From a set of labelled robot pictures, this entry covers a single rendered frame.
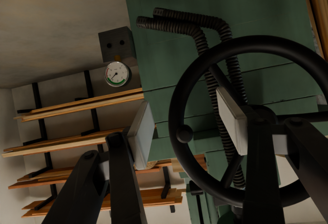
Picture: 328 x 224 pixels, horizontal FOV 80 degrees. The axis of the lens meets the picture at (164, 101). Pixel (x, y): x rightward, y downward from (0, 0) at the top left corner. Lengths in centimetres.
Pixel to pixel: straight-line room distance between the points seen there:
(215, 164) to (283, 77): 28
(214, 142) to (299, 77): 27
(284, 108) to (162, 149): 32
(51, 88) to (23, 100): 62
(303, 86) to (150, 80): 38
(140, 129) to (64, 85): 359
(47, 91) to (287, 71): 371
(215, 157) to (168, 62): 26
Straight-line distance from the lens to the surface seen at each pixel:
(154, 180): 332
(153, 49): 55
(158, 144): 54
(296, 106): 58
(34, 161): 429
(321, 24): 214
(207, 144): 44
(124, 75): 49
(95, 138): 283
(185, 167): 35
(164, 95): 53
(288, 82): 58
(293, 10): 62
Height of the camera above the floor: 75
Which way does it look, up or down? 1 degrees down
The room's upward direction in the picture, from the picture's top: 169 degrees clockwise
